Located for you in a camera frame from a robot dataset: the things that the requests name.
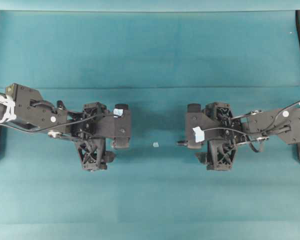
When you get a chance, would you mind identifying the teal table mat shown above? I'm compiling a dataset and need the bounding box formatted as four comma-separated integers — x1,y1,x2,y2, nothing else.
0,11,300,240

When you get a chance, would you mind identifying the blue tape marker left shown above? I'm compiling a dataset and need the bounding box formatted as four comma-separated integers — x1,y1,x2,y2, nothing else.
153,142,159,148

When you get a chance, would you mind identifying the black metal shaft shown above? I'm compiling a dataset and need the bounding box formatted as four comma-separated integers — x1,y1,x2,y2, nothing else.
176,140,188,147

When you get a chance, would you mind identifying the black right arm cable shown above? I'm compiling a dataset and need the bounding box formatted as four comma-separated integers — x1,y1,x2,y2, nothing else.
202,96,300,153

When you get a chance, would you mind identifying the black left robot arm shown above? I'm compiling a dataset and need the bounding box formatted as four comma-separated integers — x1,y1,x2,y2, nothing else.
0,83,131,172

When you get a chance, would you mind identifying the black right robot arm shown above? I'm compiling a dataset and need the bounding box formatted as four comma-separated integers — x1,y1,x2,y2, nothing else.
177,100,300,171

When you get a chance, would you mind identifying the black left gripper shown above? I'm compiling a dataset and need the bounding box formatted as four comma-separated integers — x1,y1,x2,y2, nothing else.
70,102,131,172

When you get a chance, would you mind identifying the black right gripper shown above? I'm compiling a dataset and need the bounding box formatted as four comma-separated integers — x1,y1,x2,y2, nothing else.
185,102,244,171

